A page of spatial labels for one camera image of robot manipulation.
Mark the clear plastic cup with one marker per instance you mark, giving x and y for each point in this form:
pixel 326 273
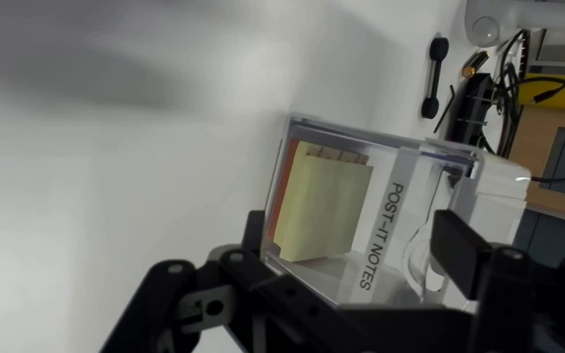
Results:
pixel 487 26

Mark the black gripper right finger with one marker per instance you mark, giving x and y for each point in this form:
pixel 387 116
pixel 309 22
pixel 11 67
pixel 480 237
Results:
pixel 531 300

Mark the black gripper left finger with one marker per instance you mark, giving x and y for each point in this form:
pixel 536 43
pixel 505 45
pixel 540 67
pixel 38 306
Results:
pixel 166 306

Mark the yellow sticky notes pad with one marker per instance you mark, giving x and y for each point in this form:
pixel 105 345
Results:
pixel 323 202

